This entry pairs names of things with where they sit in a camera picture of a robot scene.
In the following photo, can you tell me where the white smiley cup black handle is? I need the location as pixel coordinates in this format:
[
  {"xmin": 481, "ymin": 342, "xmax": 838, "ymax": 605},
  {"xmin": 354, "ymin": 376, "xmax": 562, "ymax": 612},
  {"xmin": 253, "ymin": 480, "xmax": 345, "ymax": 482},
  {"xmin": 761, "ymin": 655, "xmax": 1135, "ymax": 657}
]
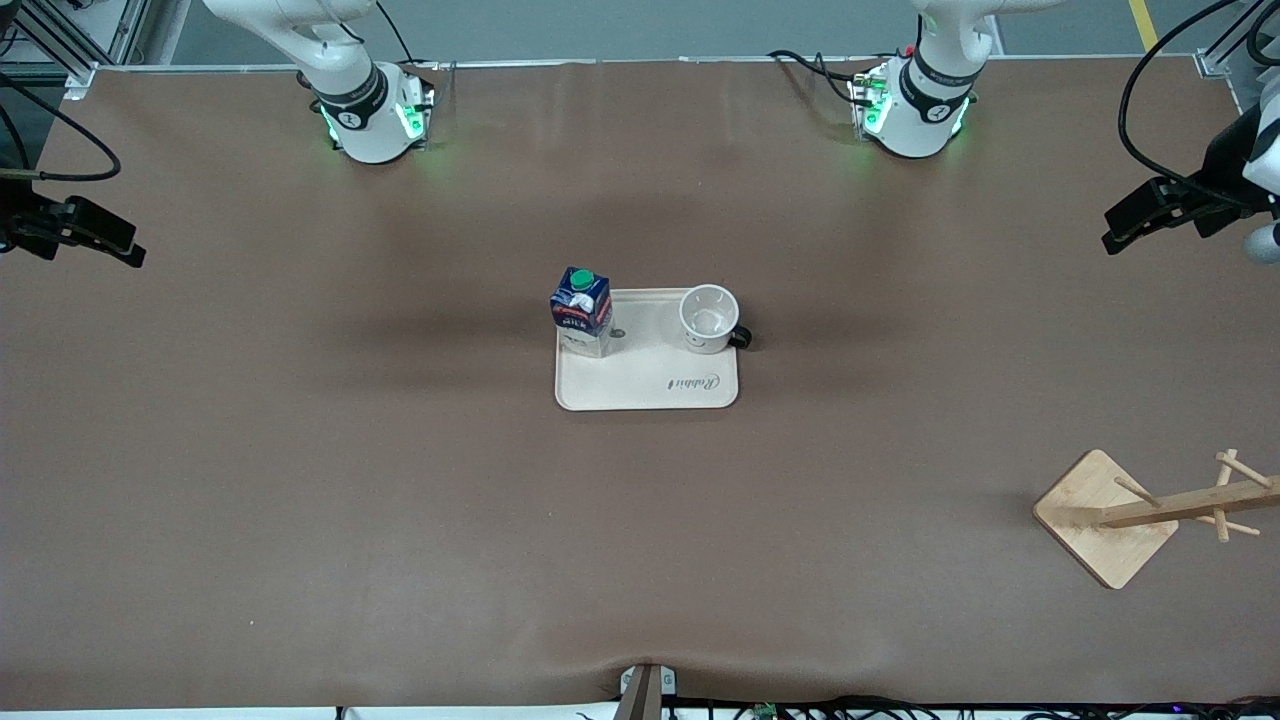
[{"xmin": 679, "ymin": 284, "xmax": 753, "ymax": 356}]

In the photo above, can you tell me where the blue milk carton green cap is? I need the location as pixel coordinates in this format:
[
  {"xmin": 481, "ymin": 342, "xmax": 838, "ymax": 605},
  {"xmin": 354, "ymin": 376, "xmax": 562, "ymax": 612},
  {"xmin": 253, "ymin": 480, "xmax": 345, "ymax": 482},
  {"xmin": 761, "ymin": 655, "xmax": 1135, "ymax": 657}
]
[{"xmin": 550, "ymin": 266, "xmax": 613, "ymax": 359}]

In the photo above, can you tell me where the cream tray with bear print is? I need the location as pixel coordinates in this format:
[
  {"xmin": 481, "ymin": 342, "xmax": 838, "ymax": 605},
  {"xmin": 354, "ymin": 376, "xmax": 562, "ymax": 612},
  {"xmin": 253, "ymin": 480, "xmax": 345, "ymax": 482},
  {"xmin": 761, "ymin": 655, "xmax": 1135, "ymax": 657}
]
[{"xmin": 555, "ymin": 288, "xmax": 740, "ymax": 412}]

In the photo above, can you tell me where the wooden mug tree stand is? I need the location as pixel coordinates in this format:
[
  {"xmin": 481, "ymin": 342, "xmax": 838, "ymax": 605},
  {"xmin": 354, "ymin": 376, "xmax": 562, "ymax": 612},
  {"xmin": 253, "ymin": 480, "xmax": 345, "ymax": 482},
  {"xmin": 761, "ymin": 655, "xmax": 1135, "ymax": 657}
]
[{"xmin": 1032, "ymin": 449, "xmax": 1280, "ymax": 590}]

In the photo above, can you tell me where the brown table cover mat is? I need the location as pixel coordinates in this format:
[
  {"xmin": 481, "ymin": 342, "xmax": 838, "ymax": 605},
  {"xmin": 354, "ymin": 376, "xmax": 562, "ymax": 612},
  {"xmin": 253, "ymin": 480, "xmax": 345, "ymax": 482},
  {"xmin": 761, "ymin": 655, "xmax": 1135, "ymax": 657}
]
[{"xmin": 0, "ymin": 55, "xmax": 1280, "ymax": 713}]

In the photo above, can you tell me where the aluminium frame profile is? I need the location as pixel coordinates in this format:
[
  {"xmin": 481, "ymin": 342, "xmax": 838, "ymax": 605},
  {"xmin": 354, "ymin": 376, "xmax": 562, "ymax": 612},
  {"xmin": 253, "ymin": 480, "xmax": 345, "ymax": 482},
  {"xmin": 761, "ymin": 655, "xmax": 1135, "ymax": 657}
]
[
  {"xmin": 1195, "ymin": 0, "xmax": 1280, "ymax": 103},
  {"xmin": 0, "ymin": 0, "xmax": 151, "ymax": 96}
]

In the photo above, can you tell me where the black right arm base cable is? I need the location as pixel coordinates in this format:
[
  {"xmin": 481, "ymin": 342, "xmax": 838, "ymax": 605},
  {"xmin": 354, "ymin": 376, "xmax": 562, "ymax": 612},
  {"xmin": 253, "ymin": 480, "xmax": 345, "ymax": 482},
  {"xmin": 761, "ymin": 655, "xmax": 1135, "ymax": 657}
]
[{"xmin": 375, "ymin": 0, "xmax": 441, "ymax": 73}]

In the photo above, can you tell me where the black arm base cable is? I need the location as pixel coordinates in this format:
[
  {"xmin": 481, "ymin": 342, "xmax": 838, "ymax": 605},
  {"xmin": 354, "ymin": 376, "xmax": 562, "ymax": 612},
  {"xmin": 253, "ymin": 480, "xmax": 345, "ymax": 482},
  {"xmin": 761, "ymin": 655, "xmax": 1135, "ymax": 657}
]
[
  {"xmin": 375, "ymin": 0, "xmax": 441, "ymax": 73},
  {"xmin": 768, "ymin": 50, "xmax": 873, "ymax": 107}
]

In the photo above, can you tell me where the black left arm base cable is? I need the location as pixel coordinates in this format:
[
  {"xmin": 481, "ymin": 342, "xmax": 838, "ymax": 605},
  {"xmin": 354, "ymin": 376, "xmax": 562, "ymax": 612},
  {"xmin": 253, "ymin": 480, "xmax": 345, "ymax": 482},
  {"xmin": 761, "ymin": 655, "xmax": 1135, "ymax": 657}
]
[{"xmin": 768, "ymin": 50, "xmax": 873, "ymax": 107}]

